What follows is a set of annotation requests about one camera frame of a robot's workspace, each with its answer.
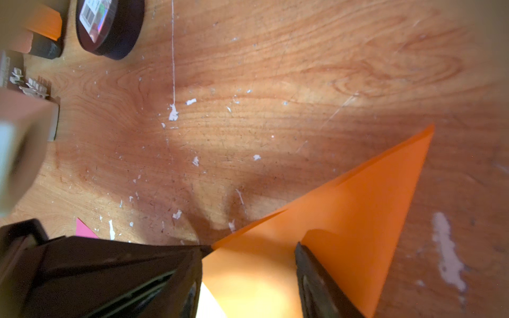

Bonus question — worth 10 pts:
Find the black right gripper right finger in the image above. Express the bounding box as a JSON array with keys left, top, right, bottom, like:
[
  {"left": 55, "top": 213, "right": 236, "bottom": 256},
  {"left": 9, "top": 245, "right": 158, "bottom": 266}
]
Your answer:
[{"left": 294, "top": 244, "right": 363, "bottom": 317}]

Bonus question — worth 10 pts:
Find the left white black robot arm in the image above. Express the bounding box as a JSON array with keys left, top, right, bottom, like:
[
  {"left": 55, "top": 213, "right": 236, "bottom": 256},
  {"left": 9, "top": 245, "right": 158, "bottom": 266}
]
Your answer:
[{"left": 1, "top": 88, "right": 54, "bottom": 217}]

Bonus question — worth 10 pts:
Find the black round tape disc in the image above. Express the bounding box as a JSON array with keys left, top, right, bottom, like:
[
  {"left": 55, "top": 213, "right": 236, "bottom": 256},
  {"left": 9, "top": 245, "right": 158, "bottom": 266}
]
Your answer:
[{"left": 76, "top": 0, "right": 145, "bottom": 60}]

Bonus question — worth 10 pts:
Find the pink square paper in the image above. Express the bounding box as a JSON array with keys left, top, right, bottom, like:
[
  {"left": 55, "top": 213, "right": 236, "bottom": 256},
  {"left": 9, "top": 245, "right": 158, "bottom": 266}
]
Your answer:
[{"left": 75, "top": 218, "right": 98, "bottom": 239}]

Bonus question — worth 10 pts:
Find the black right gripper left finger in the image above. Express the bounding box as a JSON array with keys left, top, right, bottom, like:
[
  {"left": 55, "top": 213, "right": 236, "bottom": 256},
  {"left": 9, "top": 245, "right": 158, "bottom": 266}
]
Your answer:
[{"left": 1, "top": 219, "right": 212, "bottom": 317}]

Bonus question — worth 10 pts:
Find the orange square paper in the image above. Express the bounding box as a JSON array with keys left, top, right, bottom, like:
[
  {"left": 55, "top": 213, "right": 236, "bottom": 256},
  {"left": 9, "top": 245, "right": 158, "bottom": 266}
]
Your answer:
[{"left": 203, "top": 127, "right": 434, "bottom": 317}]

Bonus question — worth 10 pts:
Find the orange plastic tool case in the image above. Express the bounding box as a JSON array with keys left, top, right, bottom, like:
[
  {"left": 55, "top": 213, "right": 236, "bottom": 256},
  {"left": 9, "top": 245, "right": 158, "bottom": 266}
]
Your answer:
[{"left": 1, "top": 1, "right": 69, "bottom": 60}]

